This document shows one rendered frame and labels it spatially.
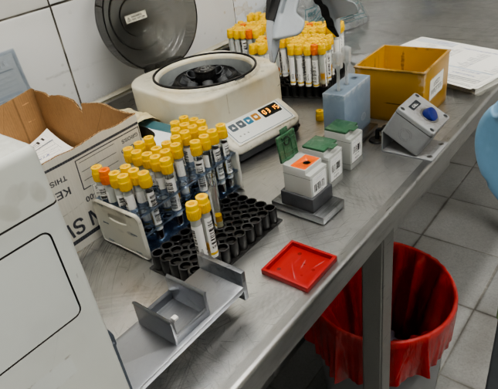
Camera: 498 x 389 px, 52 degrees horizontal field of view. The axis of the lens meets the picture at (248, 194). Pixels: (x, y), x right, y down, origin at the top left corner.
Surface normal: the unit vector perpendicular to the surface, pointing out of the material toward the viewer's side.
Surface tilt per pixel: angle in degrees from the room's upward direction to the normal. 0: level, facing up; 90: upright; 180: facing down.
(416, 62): 90
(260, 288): 0
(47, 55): 90
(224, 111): 90
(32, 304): 90
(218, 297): 0
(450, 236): 0
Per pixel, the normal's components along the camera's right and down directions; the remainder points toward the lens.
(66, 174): 0.76, 0.32
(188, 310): -0.13, -0.84
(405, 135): -0.62, 0.48
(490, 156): -0.87, 0.42
